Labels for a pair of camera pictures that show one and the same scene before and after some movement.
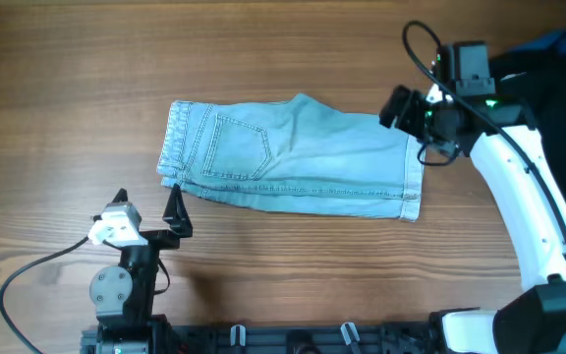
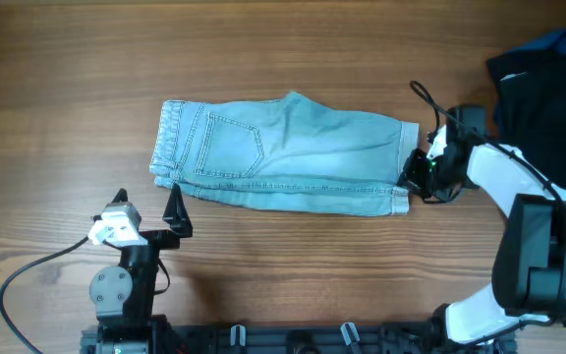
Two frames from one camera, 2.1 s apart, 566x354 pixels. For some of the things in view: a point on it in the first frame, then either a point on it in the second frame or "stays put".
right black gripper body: [421, 118] to [430, 177]
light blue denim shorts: [297, 154] stays put
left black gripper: [175, 215] stays put
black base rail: [316, 338] stays put
